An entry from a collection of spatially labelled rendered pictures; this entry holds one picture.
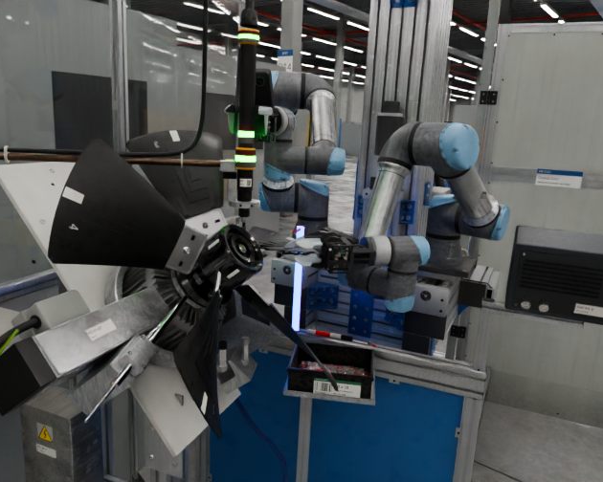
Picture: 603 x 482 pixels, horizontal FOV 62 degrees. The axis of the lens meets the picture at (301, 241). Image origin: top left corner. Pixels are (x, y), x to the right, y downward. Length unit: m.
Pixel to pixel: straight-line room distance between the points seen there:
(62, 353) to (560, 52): 2.48
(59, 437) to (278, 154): 0.84
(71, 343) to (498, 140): 2.30
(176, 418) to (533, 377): 2.27
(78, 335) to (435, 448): 1.07
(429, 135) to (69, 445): 1.11
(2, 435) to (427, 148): 1.43
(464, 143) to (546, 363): 1.87
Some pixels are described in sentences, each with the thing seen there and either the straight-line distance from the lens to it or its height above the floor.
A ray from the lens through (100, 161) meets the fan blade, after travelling 0.94.
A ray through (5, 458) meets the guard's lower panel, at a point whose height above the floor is 0.49.
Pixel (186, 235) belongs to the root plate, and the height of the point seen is 1.25.
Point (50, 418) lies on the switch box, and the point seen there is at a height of 0.83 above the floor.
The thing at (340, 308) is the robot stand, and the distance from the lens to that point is 1.91.
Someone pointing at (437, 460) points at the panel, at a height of 0.56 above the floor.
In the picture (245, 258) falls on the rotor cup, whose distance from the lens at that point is 1.03.
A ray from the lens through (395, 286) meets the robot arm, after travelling 1.29.
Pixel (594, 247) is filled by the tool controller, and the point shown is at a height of 1.24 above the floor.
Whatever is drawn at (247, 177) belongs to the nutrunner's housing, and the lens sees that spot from 1.11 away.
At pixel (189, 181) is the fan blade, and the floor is 1.34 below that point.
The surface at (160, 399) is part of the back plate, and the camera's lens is 1.11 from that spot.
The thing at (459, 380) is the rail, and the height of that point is 0.82.
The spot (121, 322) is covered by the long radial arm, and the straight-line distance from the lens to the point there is 0.97.
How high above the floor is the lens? 1.48
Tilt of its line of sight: 13 degrees down
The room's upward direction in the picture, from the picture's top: 3 degrees clockwise
